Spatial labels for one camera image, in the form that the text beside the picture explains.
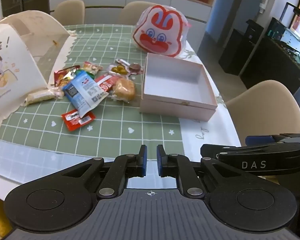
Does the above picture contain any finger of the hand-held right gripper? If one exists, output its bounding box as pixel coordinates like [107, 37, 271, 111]
[245, 135, 286, 146]
[200, 144, 242, 160]

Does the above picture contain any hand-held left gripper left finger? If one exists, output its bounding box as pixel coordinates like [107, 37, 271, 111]
[56, 144, 148, 199]

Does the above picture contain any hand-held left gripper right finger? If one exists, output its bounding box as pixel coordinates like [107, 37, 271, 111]
[157, 144, 248, 199]

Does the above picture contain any pink cardboard box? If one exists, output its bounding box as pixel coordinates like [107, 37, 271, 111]
[139, 53, 218, 121]

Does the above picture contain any blue white snack packet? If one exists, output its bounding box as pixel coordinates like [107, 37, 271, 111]
[62, 70, 109, 118]

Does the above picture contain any white red chocolate candy packet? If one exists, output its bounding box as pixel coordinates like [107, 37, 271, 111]
[115, 58, 144, 76]

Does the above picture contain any shiny red foil snack packet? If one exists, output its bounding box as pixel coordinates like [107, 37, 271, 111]
[53, 65, 80, 88]

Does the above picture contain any pale rice cracker packet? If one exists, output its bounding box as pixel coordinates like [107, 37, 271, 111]
[23, 86, 65, 106]

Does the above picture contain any white printed tablecloth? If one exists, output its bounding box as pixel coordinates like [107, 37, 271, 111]
[177, 40, 243, 148]

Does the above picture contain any beige chair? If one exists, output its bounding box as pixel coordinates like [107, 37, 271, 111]
[225, 80, 300, 147]
[52, 0, 86, 26]
[117, 1, 163, 26]

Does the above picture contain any green checked tablecloth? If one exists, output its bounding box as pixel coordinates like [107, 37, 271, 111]
[0, 24, 198, 156]

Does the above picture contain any bread bun in clear wrap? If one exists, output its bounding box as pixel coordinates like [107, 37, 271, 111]
[111, 77, 136, 103]

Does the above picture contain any pale blue checked mat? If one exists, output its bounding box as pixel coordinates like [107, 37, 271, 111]
[0, 140, 186, 189]

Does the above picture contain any small red snack packet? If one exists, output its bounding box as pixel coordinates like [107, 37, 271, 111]
[61, 109, 96, 131]

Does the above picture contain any black aquarium stand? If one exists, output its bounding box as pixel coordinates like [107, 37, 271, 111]
[241, 2, 300, 96]

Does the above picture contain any long red white-striped packet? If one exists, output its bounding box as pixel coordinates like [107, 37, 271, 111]
[94, 74, 121, 92]

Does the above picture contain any black speaker box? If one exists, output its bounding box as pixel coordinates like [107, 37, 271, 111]
[218, 19, 266, 76]

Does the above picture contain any green foil snack packet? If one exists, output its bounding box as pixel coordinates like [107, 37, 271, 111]
[65, 69, 96, 81]

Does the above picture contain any red nut snack packet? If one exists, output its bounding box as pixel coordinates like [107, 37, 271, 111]
[83, 62, 104, 76]

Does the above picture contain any rabbit face plastic bag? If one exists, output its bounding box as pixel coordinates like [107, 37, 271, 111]
[132, 4, 191, 58]

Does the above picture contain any white sideboard cabinet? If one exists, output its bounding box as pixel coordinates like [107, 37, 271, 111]
[48, 0, 213, 27]

